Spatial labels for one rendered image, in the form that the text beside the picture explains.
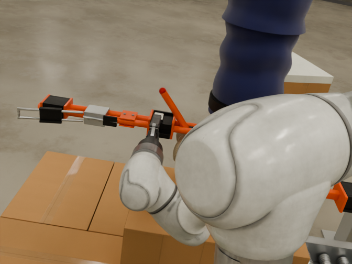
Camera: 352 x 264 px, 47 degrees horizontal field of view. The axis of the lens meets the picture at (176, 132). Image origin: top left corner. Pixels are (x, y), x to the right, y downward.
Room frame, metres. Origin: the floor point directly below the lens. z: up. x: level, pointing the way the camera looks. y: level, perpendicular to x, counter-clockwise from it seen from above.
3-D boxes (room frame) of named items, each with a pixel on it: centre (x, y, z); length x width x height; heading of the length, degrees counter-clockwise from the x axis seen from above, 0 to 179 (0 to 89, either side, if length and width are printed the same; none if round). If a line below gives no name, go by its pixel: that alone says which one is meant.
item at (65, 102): (1.19, 0.40, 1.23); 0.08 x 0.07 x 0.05; 90
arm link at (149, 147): (0.95, 0.07, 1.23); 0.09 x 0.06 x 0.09; 89
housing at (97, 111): (1.18, 0.27, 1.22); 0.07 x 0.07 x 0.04; 0
